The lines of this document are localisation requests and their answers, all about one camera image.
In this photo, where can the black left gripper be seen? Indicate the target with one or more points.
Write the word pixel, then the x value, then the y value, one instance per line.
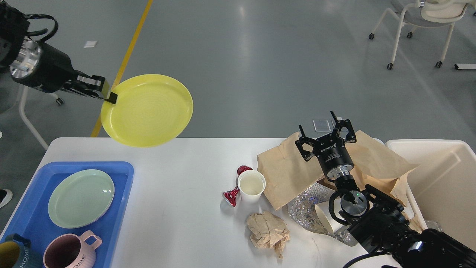
pixel 43 67

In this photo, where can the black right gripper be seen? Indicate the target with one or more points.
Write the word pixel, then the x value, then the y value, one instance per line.
pixel 332 153

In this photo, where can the brown paper bag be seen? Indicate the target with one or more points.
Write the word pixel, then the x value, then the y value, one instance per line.
pixel 376 165
pixel 287 174

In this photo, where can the yellow plastic plate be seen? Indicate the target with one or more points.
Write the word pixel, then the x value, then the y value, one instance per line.
pixel 150 110

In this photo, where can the dark teal mug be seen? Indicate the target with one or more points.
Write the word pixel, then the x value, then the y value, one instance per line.
pixel 16 252

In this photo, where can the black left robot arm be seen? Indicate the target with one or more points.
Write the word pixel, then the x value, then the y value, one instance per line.
pixel 14 31

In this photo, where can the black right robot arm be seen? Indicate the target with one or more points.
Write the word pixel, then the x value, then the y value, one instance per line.
pixel 375 219

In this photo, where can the white chair left background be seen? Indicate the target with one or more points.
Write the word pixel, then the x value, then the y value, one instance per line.
pixel 23 93

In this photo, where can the white chair background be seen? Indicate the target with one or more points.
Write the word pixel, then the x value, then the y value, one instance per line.
pixel 424 14
pixel 23 93

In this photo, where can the lying white paper cup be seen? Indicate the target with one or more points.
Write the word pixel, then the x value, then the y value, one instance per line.
pixel 323 214

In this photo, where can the silver foil bag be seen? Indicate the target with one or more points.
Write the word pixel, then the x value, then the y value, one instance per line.
pixel 302 210

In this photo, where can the upright white paper cup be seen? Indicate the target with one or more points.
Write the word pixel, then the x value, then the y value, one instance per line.
pixel 251 184

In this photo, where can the crumpled brown paper ball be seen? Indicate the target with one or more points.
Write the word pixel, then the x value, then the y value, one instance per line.
pixel 268 231

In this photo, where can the red crumpled foil wrapper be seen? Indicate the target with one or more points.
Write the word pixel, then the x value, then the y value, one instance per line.
pixel 231 196

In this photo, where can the pale green plate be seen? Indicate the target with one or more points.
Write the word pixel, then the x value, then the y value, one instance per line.
pixel 81 199

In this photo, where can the white plastic bin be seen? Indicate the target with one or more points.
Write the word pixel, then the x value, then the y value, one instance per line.
pixel 443 183

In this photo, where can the white shoe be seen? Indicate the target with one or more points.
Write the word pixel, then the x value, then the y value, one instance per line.
pixel 5 197

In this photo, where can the blue plastic tray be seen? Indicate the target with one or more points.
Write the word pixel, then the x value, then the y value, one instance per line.
pixel 31 219

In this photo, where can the white chair right background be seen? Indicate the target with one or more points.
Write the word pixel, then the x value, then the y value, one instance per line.
pixel 424 14

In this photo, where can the pink mug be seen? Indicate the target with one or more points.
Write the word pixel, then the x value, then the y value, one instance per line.
pixel 72 251

